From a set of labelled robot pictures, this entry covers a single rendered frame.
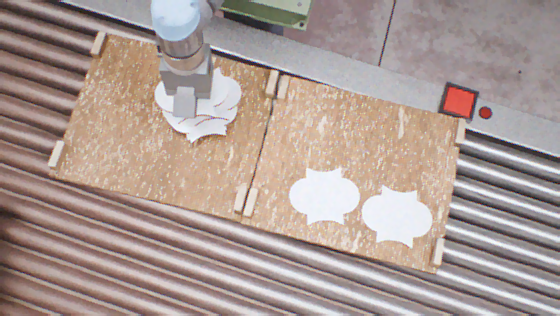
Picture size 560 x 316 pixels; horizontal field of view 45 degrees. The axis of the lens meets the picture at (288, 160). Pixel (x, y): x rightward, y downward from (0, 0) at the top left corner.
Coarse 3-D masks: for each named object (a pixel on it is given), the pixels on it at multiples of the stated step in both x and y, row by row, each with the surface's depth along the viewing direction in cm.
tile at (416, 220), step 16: (384, 192) 139; (400, 192) 139; (416, 192) 139; (368, 208) 138; (384, 208) 138; (400, 208) 138; (416, 208) 138; (368, 224) 136; (384, 224) 137; (400, 224) 137; (416, 224) 137; (384, 240) 136; (400, 240) 135
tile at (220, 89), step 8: (216, 72) 133; (216, 80) 133; (224, 80) 133; (160, 88) 132; (216, 88) 132; (224, 88) 132; (160, 96) 131; (168, 96) 131; (216, 96) 131; (224, 96) 132; (160, 104) 130; (168, 104) 130; (200, 104) 131; (208, 104) 131; (216, 104) 131; (168, 112) 130; (200, 112) 130; (208, 112) 130; (184, 120) 130
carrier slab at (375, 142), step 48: (288, 96) 146; (336, 96) 147; (288, 144) 143; (336, 144) 143; (384, 144) 143; (432, 144) 144; (288, 192) 139; (432, 192) 140; (336, 240) 136; (432, 240) 137
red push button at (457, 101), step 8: (448, 88) 150; (448, 96) 149; (456, 96) 149; (464, 96) 149; (472, 96) 149; (448, 104) 148; (456, 104) 148; (464, 104) 148; (456, 112) 147; (464, 112) 148
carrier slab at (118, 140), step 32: (96, 64) 147; (128, 64) 148; (224, 64) 149; (96, 96) 145; (128, 96) 145; (256, 96) 146; (96, 128) 142; (128, 128) 142; (160, 128) 143; (256, 128) 144; (64, 160) 139; (96, 160) 140; (128, 160) 140; (160, 160) 140; (192, 160) 140; (224, 160) 141; (256, 160) 141; (128, 192) 138; (160, 192) 138; (192, 192) 138; (224, 192) 138
